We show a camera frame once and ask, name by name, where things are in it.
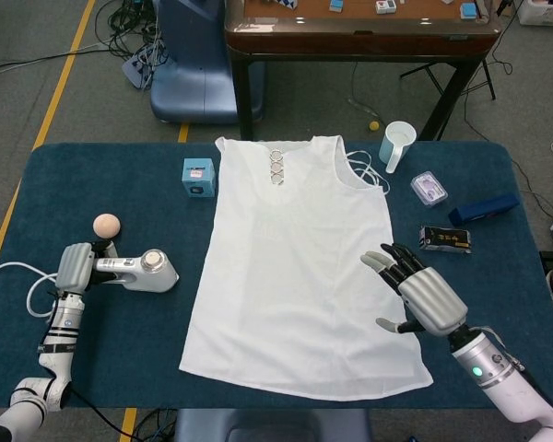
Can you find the brown mahjong table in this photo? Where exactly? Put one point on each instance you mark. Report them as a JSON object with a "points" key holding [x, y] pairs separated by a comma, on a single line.
{"points": [[359, 43]]}

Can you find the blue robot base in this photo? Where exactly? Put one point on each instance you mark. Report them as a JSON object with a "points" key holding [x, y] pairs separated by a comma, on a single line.
{"points": [[198, 69]]}

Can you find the white faced mahjong tile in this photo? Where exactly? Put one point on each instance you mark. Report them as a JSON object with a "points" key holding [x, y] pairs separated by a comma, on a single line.
{"points": [[381, 5], [391, 4]]}

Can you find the black purple carton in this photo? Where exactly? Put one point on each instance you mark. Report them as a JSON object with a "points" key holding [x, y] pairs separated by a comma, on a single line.
{"points": [[444, 239]]}

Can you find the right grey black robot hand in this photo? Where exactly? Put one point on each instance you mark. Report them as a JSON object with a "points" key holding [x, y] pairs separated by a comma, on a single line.
{"points": [[431, 299]]}

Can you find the small yellow ball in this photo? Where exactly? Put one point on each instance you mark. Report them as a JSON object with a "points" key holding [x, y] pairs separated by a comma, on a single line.
{"points": [[373, 126]]}

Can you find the blue grey robot torso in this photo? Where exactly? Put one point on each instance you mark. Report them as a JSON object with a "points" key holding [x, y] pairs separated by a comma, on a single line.
{"points": [[276, 426]]}

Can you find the clear plastic purple case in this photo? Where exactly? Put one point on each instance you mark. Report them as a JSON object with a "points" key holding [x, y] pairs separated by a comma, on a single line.
{"points": [[428, 189]]}

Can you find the white sleeveless top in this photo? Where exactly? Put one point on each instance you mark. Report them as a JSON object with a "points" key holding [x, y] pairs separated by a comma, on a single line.
{"points": [[295, 276]]}

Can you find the blue white snake puzzle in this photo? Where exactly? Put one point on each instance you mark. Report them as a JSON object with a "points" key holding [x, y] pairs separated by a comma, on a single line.
{"points": [[281, 3]]}

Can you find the white storage basket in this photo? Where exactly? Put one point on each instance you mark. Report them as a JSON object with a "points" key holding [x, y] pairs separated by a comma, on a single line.
{"points": [[544, 9]]}

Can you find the dark blue long box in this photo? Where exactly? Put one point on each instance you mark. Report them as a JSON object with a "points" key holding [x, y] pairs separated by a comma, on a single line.
{"points": [[484, 209]]}

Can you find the blue power strip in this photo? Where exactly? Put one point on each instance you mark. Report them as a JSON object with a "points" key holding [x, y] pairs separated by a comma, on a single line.
{"points": [[138, 69]]}

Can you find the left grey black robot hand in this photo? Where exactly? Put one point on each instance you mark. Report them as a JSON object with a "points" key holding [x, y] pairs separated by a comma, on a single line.
{"points": [[74, 267]]}

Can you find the white handheld steam iron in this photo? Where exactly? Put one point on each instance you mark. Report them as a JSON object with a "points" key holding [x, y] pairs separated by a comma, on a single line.
{"points": [[159, 275]]}

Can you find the light blue white pitcher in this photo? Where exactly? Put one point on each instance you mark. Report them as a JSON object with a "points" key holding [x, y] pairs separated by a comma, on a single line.
{"points": [[394, 147]]}

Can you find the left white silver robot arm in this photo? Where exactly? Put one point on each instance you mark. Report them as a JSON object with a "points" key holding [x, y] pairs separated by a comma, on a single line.
{"points": [[62, 322]]}

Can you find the beige egg-shaped ball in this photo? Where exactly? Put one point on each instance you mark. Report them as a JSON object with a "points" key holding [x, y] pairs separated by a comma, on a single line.
{"points": [[107, 226]]}

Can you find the light blue speaker box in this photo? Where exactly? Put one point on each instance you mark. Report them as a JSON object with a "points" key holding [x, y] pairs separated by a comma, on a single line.
{"points": [[198, 177]]}

